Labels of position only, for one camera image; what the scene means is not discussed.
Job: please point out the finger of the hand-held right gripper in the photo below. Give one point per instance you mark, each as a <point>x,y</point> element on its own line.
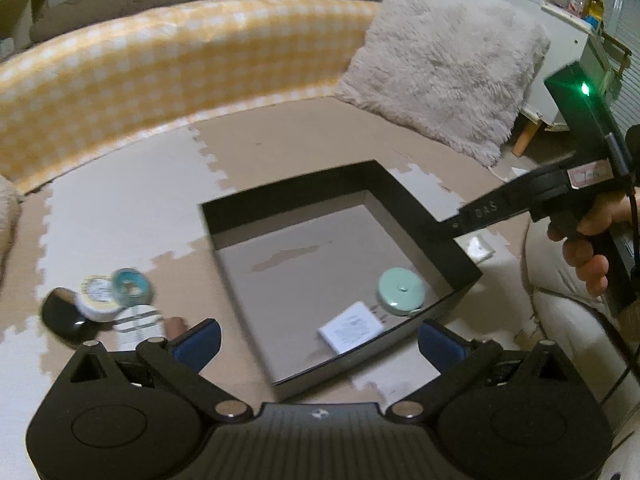
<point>480,212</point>

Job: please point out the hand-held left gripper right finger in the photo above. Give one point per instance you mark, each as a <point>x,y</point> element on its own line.
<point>440,345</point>

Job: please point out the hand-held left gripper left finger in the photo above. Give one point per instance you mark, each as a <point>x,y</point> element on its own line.
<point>200,342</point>

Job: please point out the white striped packet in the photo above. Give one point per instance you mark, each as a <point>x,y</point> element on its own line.
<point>140,327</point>

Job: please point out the black shallow box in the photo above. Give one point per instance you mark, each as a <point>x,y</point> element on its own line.
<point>400,195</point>

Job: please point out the teal tape roll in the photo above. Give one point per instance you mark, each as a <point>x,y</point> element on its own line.
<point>132,287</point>

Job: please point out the white round tin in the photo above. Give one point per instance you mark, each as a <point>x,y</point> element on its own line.
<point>97,300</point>

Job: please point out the black glasses case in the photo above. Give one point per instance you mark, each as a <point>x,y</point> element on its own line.
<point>62,317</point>

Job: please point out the person's right hand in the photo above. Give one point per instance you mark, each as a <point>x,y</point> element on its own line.
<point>587,260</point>

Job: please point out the small white packet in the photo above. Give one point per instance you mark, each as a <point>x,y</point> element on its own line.
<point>477,249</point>

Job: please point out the wooden rack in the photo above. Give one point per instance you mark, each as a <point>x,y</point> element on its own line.
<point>620,65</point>

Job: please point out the white cabinet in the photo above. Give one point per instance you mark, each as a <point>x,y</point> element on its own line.
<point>545,35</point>

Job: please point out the foam puzzle floor mat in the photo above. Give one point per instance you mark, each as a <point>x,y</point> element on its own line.
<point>125,210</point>

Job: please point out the yellow liquid bottle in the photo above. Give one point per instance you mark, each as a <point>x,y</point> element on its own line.
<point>594,7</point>

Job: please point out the fluffy beige pillow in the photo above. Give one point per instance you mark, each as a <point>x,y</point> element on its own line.
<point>440,60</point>

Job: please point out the clear bottle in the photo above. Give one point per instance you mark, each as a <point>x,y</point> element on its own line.
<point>579,2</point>

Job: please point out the fluffy cream cushion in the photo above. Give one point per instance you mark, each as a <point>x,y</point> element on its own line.
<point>7,220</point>

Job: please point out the yellow checkered bolster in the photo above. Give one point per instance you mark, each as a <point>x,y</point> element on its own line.
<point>150,75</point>

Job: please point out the wooden shelf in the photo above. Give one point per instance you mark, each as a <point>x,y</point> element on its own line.
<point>20,15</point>

